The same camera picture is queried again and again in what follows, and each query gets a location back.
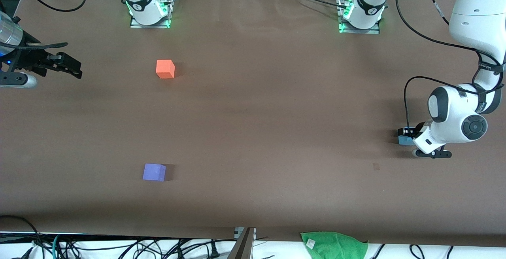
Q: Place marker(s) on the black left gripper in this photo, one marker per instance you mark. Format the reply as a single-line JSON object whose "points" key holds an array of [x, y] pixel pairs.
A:
{"points": [[411, 132]]}

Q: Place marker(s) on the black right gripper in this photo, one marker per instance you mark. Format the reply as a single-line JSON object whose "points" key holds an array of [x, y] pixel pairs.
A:
{"points": [[32, 61]]}

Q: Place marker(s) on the blue foam block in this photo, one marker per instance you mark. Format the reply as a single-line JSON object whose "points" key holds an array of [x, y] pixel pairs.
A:
{"points": [[405, 140]]}

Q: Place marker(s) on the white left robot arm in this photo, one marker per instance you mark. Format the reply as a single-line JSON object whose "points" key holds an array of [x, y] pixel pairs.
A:
{"points": [[474, 10]]}

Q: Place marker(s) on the orange foam block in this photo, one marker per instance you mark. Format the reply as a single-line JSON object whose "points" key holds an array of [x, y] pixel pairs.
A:
{"points": [[165, 69]]}

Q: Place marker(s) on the purple foam block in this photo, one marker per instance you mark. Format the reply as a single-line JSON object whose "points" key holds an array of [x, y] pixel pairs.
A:
{"points": [[153, 172]]}

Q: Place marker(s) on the green cloth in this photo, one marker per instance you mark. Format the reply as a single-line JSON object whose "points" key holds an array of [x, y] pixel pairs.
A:
{"points": [[336, 247]]}

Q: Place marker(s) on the white cloth tag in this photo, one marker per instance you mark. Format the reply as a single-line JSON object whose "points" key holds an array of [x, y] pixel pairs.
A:
{"points": [[310, 243]]}

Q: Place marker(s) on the brown table cover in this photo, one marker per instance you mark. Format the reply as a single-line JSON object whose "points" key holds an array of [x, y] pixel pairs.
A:
{"points": [[253, 152]]}

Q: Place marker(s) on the black power plug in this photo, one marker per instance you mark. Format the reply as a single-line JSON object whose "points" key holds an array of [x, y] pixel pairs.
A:
{"points": [[214, 251]]}

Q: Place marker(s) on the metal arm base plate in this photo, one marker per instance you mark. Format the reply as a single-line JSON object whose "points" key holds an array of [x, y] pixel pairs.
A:
{"points": [[158, 25], [367, 31]]}

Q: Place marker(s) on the metal mounting post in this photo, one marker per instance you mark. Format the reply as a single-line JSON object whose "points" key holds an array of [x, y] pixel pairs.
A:
{"points": [[242, 247]]}

